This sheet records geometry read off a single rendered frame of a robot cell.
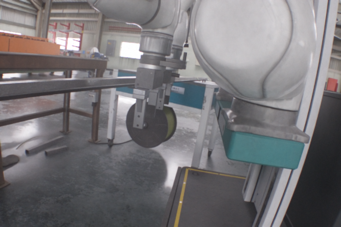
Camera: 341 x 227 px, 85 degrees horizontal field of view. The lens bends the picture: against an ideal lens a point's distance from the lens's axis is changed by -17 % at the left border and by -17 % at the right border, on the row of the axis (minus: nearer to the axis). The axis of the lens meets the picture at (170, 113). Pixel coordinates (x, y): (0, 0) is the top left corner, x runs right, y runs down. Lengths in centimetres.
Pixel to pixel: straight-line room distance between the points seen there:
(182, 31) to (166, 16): 30
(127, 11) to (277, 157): 43
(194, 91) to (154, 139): 64
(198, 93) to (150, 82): 110
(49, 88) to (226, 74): 37
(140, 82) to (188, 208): 52
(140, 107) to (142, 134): 154
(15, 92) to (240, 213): 83
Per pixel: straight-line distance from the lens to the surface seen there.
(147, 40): 58
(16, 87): 45
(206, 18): 24
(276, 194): 71
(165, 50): 59
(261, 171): 96
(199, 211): 87
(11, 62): 143
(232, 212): 91
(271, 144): 46
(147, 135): 206
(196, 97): 164
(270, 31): 22
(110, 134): 209
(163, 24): 57
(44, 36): 1136
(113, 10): 47
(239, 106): 48
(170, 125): 205
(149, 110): 69
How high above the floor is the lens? 82
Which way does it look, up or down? 12 degrees down
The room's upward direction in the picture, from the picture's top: 9 degrees clockwise
